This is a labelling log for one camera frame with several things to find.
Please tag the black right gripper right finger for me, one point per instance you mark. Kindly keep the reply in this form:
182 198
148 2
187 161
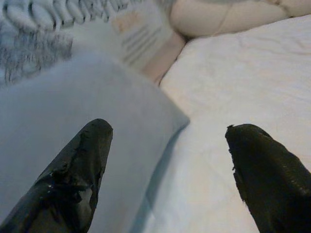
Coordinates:
272 179

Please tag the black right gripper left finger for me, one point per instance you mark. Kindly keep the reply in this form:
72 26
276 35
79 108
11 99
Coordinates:
68 174

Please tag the grey pillow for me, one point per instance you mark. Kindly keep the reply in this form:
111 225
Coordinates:
73 97

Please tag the white quilted mattress pad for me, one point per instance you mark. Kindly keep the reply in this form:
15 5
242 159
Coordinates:
243 85

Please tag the white ornament print bed cushion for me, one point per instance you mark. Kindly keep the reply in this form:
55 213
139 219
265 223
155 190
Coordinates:
141 36

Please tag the cream knotted bolster cushion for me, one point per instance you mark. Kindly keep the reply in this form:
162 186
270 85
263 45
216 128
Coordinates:
206 21

